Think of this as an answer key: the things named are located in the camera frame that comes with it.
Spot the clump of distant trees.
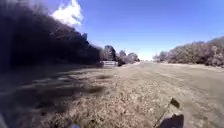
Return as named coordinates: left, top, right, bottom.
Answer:
left=99, top=44, right=141, bottom=66

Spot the dry brown grass field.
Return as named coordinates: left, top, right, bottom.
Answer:
left=0, top=61, right=224, bottom=128

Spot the dark row of trees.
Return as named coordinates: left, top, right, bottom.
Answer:
left=0, top=0, right=102, bottom=72

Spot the row of brown bushes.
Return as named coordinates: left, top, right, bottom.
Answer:
left=152, top=36, right=224, bottom=69

